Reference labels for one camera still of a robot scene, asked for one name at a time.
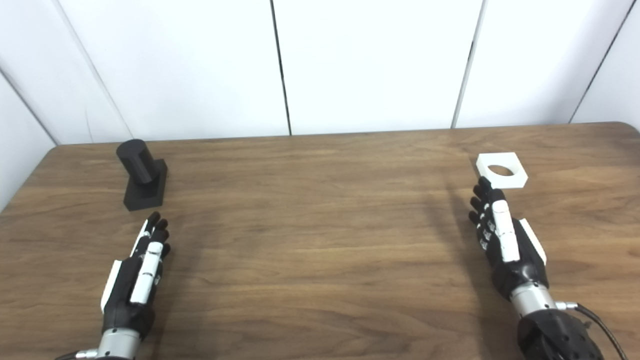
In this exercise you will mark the white square piece with hole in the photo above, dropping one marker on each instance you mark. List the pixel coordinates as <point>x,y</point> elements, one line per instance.
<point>515,180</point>

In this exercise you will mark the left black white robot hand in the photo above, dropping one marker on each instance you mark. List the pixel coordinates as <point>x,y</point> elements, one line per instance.
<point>125,305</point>

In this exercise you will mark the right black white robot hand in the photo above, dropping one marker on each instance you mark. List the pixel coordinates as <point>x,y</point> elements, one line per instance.
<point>520,270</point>

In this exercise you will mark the black peg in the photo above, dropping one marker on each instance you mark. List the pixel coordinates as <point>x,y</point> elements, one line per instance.
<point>142,187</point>

